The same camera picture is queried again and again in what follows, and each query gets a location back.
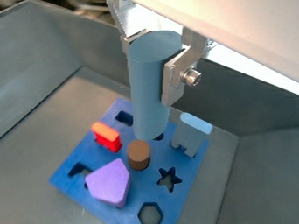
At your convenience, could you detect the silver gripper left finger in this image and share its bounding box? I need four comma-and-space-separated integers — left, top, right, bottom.
107, 0, 149, 53

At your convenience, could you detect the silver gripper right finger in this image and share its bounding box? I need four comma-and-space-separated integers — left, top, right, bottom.
161, 28, 215, 107

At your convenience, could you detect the light blue oval peg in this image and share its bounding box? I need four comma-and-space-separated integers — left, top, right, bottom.
127, 31, 181, 141

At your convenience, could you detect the light blue arch peg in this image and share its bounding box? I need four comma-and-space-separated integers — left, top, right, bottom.
171, 112, 212, 158

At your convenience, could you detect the brown cylinder peg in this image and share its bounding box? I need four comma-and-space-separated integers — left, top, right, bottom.
127, 140, 151, 171

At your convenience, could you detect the red rectangular peg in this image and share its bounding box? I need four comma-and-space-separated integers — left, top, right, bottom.
91, 122, 121, 153

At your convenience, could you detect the purple pentagon peg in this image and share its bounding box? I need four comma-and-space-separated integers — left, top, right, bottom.
85, 158, 129, 207

